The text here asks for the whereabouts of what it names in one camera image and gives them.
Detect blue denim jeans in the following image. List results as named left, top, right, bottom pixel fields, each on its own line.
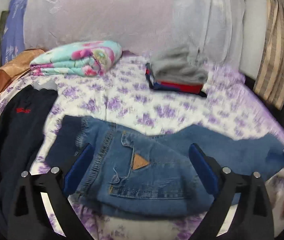
left=45, top=115, right=284, bottom=219

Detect black sweatpants red logo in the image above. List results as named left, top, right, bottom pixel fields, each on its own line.
left=0, top=85, right=58, bottom=236

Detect purple floral bedsheet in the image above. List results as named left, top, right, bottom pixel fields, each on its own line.
left=0, top=56, right=284, bottom=239

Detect floral folded blanket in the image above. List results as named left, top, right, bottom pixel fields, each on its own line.
left=30, top=41, right=122, bottom=77

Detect beige striped curtain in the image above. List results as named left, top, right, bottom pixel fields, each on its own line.
left=254, top=0, right=284, bottom=110

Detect brown pillow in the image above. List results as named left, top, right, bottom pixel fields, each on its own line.
left=0, top=49, right=45, bottom=95

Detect blue patterned cushion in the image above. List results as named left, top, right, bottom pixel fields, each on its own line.
left=1, top=0, right=28, bottom=65

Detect white lace headboard cover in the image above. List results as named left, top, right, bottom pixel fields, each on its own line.
left=23, top=0, right=245, bottom=68

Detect red and navy folded pants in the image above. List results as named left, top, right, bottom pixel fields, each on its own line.
left=145, top=63, right=207, bottom=98

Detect grey folded pants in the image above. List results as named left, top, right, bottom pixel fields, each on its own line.
left=150, top=46, right=208, bottom=85

